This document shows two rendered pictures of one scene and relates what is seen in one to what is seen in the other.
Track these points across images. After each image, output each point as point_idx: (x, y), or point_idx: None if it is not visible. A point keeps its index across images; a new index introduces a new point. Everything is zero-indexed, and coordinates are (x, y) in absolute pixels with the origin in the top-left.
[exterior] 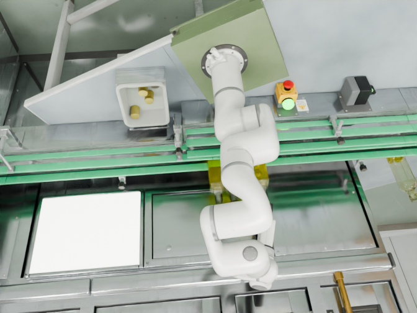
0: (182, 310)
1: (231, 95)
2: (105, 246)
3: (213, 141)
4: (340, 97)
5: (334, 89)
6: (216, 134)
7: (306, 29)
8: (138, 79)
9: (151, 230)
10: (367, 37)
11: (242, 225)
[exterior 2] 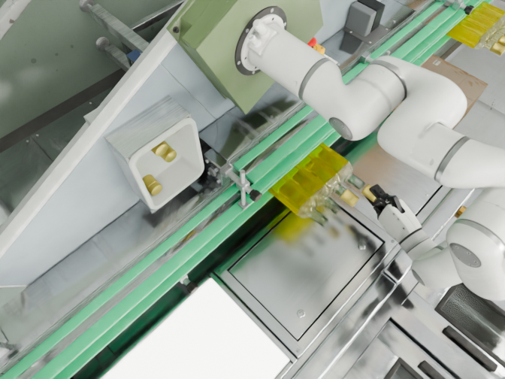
0: (371, 367)
1: (333, 71)
2: (233, 374)
3: (278, 156)
4: (352, 31)
5: (339, 27)
6: (352, 132)
7: None
8: (151, 131)
9: (266, 311)
10: None
11: None
